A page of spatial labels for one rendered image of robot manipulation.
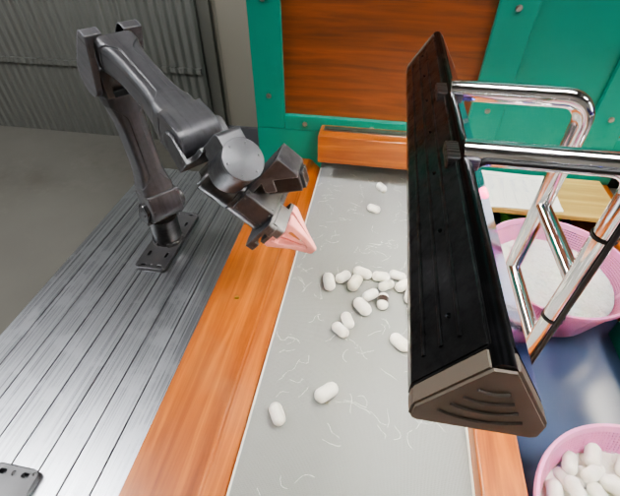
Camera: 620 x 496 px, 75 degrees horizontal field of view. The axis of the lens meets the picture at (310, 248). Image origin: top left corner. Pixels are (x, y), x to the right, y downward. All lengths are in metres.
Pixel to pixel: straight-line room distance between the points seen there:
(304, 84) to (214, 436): 0.75
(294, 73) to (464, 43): 0.36
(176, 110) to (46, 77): 2.61
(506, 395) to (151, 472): 0.45
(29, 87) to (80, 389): 2.72
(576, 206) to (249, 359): 0.75
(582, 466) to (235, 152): 0.60
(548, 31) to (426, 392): 0.83
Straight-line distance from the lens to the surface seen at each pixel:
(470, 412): 0.28
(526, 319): 0.64
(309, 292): 0.74
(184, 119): 0.61
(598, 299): 0.92
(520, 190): 1.03
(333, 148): 0.97
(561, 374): 0.84
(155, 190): 0.87
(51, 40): 3.07
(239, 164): 0.52
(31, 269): 2.20
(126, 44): 0.74
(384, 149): 0.96
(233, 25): 2.53
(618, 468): 0.71
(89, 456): 0.75
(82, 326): 0.89
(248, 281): 0.73
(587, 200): 1.08
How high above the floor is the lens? 1.30
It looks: 43 degrees down
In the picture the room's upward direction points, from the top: straight up
